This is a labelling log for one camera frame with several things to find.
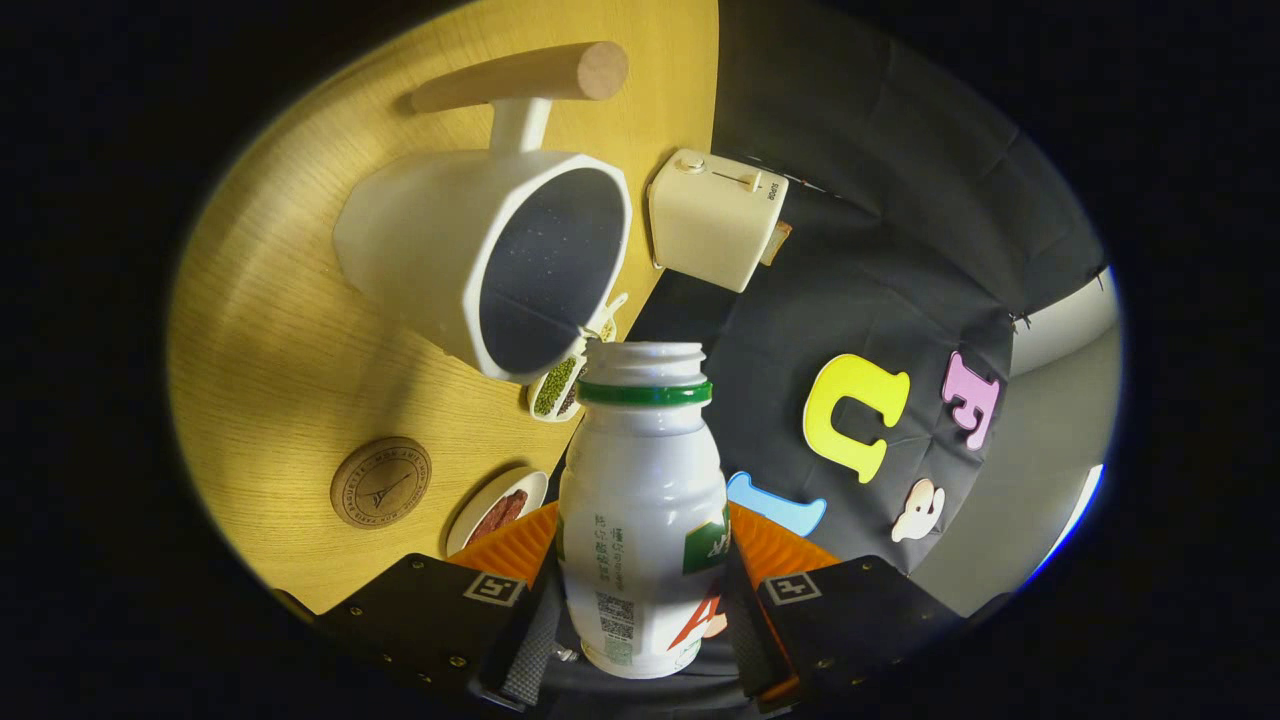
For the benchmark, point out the black backdrop cloth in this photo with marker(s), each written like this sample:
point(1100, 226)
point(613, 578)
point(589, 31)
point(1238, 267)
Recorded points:
point(880, 250)

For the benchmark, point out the red food pile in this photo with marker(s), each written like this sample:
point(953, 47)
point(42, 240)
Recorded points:
point(497, 516)

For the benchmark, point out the round wooden coaster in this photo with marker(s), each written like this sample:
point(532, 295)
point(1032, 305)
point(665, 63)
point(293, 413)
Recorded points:
point(381, 483)

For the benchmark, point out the round white plate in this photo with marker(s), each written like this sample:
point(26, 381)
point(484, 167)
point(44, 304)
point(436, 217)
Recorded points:
point(475, 505)

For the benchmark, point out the small white bean dish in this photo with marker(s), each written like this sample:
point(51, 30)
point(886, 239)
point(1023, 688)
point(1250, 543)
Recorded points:
point(555, 385)

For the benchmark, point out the cream toaster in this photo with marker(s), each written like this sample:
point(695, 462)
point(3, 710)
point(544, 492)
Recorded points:
point(715, 225)

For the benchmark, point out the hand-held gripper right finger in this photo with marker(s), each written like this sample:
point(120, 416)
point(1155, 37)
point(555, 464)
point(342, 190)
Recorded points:
point(745, 640)

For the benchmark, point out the brown bread slice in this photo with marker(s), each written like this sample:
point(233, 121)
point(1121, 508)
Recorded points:
point(777, 243)

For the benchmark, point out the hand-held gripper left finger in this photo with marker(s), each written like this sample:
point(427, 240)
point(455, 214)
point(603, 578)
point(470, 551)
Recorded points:
point(530, 640)

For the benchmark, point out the wooden table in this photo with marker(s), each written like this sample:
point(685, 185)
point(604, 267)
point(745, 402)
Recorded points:
point(270, 380)

